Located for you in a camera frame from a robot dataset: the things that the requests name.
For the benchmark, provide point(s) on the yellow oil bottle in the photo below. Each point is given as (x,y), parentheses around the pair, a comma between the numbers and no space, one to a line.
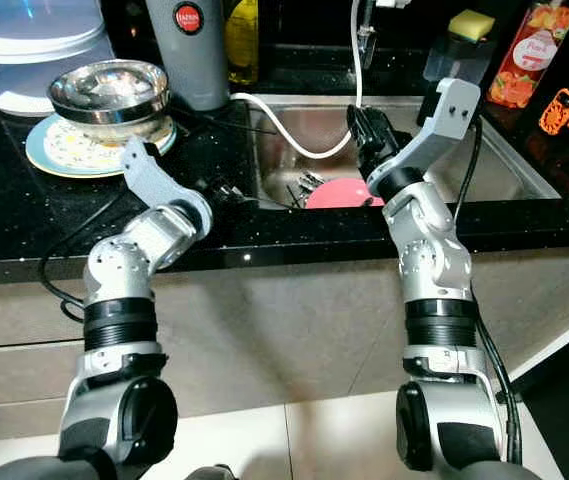
(242,45)

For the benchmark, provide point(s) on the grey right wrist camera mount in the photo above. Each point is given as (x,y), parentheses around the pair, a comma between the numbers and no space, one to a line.
(449,125)

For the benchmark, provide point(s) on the pink plastic plate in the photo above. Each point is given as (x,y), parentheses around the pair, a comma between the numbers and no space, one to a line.
(339,195)

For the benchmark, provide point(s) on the black chopstick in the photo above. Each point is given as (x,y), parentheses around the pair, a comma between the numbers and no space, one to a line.
(219,122)

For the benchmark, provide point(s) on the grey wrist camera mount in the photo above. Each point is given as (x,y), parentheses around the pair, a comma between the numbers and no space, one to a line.
(159,185)
(449,125)

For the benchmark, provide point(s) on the yellow sponge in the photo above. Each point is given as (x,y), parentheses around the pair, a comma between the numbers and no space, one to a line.
(471,25)

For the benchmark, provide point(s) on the grey bottle with red label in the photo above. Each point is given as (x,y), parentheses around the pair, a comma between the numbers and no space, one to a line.
(194,70)

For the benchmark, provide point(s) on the stainless steel bowl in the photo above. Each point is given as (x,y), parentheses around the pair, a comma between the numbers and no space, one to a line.
(109,95)

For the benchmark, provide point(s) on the beige kitchen cabinet front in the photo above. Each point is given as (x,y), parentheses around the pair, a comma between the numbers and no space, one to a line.
(274,330)

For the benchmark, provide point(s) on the floral plate with blue rim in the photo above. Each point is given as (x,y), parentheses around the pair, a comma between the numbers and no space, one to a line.
(69,155)

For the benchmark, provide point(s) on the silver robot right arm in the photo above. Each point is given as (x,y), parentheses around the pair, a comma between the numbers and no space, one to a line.
(429,260)

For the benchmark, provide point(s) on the red peach refill pouch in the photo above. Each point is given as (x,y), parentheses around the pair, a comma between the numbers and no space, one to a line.
(529,60)

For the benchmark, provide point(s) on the chrome tap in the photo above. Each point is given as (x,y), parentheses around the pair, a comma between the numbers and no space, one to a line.
(367,40)

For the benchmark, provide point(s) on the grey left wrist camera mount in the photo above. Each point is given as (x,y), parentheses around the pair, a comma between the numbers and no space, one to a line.
(159,185)

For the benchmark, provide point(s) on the clear stacked plastic container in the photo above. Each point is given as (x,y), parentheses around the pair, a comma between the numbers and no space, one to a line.
(24,50)

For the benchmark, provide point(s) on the stainless steel kitchen sink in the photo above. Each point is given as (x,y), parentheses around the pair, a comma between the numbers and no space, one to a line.
(504,170)

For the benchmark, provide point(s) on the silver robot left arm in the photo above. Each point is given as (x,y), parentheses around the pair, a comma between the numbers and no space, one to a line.
(124,270)

